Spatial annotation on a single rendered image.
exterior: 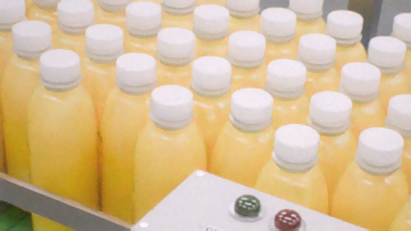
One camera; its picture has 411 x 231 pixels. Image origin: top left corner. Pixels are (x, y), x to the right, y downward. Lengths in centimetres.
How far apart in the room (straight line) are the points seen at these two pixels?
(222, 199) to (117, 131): 21
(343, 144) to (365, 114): 7
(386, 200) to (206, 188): 17
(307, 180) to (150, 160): 15
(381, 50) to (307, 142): 21
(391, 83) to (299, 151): 22
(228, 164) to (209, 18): 21
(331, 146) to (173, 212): 20
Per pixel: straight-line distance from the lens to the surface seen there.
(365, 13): 132
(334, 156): 88
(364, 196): 83
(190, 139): 87
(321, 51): 97
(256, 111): 86
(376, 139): 83
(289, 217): 72
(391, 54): 99
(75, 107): 93
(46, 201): 97
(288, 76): 91
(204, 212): 73
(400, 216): 80
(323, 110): 86
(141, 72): 91
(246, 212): 72
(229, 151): 87
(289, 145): 80
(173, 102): 85
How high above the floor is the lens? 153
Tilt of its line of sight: 31 degrees down
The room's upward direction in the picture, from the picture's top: 4 degrees clockwise
